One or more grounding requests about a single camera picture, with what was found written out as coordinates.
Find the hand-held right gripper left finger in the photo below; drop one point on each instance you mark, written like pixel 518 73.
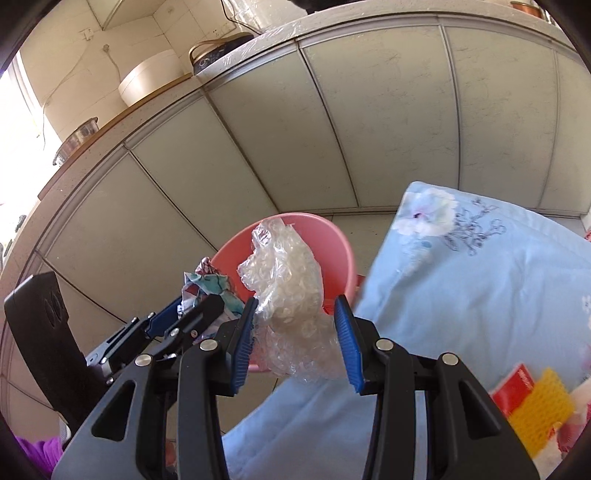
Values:
pixel 241 350

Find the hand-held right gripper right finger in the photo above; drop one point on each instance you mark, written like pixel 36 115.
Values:
pixel 348 346

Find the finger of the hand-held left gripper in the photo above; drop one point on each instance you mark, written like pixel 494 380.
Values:
pixel 162 319
pixel 198 316

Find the colourful wrapper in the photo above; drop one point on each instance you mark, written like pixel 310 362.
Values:
pixel 207 284

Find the clear bubble wrap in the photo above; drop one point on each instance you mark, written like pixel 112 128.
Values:
pixel 286 286

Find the pink plastic bin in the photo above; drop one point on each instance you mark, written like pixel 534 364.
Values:
pixel 332 249

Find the red cardboard box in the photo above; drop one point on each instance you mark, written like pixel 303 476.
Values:
pixel 512 387

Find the person's left forearm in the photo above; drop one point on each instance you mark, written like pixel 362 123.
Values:
pixel 41 457

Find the light blue floral cloth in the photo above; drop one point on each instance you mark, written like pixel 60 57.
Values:
pixel 461 300

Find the window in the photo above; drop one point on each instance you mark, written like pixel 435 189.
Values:
pixel 18 152

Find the steel pot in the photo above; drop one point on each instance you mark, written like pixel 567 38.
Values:
pixel 78 136

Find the yellow foam net sleeve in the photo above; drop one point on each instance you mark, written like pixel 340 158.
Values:
pixel 540 410

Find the grey kitchen cabinet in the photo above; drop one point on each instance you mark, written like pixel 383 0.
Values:
pixel 378 115

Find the white round cooker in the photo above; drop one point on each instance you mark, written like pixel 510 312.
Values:
pixel 152 78

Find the copper pot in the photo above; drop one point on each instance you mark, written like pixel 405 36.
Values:
pixel 526 8

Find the white wall socket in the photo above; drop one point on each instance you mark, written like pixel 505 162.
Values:
pixel 226 31
pixel 86 33

